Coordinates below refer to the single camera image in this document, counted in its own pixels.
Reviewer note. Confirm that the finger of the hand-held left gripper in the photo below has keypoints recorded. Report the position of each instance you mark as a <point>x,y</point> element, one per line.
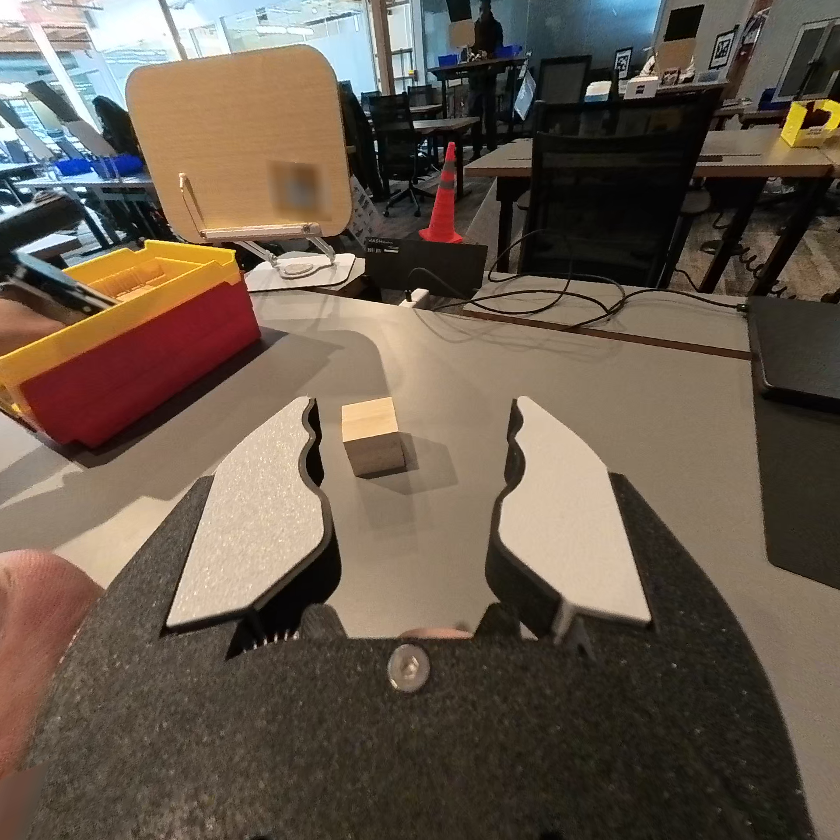
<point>65,289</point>

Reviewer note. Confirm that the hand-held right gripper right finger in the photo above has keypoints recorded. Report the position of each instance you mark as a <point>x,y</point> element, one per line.
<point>564,525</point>

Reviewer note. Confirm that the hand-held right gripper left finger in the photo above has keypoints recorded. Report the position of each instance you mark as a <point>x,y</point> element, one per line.
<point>256,512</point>

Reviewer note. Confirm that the yellow storage bin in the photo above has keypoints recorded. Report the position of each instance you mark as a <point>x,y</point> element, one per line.
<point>170,269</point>

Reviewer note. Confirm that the wooden cube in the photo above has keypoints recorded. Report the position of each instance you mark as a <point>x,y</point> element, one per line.
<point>374,436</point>

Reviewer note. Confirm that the person's left hand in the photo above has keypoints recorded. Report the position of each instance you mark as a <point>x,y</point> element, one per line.
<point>26,328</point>

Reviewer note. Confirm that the person's right hand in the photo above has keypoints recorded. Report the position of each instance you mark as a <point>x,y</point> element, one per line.
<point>39,630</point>

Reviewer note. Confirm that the row of blue bins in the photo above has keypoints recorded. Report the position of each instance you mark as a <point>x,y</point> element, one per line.
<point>98,165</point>

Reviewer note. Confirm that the red storage bin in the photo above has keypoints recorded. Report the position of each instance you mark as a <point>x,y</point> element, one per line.
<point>151,367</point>

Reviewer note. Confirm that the wooden board stand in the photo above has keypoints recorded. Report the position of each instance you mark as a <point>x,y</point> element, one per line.
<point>236,138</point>

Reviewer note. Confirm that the black mat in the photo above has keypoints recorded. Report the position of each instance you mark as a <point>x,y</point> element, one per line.
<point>804,492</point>

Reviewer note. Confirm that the white power strip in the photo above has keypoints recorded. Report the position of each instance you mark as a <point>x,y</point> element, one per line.
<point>417,298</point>

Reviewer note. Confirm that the black flat case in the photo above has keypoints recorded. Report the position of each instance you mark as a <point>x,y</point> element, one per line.
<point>797,348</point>

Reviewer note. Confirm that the black card box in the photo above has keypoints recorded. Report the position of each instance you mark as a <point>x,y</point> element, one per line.
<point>426,266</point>

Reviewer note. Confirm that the black mesh office chair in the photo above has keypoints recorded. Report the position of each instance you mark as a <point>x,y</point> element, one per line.
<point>617,197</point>

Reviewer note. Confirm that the orange traffic cone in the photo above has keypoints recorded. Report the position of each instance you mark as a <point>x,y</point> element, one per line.
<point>443,203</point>

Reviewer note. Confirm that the wooden desk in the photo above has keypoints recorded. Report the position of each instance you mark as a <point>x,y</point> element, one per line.
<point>754,154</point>

